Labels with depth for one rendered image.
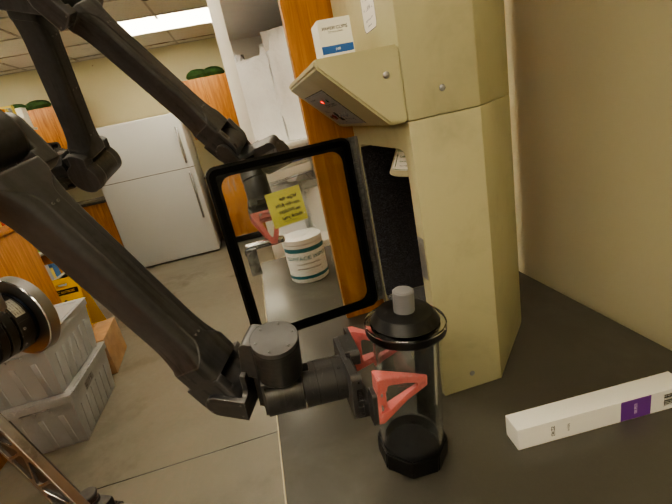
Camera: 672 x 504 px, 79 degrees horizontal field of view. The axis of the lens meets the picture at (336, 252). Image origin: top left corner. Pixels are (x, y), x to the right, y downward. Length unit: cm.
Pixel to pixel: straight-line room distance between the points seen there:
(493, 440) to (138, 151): 526
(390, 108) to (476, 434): 50
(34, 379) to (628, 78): 268
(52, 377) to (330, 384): 224
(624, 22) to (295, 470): 91
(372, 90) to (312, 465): 56
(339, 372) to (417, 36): 45
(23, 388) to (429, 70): 253
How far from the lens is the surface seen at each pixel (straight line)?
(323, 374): 54
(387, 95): 59
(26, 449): 168
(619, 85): 92
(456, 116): 63
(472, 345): 75
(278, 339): 49
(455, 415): 75
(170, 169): 554
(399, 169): 72
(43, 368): 265
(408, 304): 53
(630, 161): 92
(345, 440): 73
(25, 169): 52
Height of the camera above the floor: 145
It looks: 19 degrees down
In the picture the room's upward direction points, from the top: 12 degrees counter-clockwise
